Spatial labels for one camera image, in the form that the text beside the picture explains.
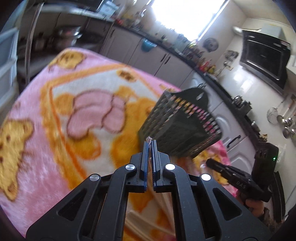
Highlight steel pot under counter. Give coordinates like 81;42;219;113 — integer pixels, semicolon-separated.
52;26;82;51

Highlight black plastic utensil basket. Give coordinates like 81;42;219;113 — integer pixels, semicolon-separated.
138;87;222;158

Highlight pink cartoon fleece blanket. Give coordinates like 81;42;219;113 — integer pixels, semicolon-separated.
0;47;239;241

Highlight black range hood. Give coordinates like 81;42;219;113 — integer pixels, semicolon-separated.
239;29;291;94

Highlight person's right hand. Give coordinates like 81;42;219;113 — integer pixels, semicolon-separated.
236;193;264;218

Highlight steel kettle on counter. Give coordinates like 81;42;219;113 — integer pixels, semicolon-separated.
232;95;243;108

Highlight round wall fan vent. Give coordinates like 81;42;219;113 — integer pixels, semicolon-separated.
203;38;219;53

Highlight hanging steel strainer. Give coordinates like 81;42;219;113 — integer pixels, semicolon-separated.
266;102;282;125

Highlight white plastic drawer unit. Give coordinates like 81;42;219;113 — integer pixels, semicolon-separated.
1;28;19;114

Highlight wooden chopsticks pair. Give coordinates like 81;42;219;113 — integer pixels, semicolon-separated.
145;136;153;149

